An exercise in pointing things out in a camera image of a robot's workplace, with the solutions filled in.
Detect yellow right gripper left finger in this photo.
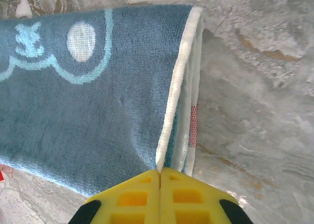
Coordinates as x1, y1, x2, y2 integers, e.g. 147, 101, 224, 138
70, 169, 161, 224

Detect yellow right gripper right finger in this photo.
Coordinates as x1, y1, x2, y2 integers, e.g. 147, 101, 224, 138
159, 167, 255, 224

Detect dark blue towel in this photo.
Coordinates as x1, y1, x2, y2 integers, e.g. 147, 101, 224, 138
0, 4, 205, 197

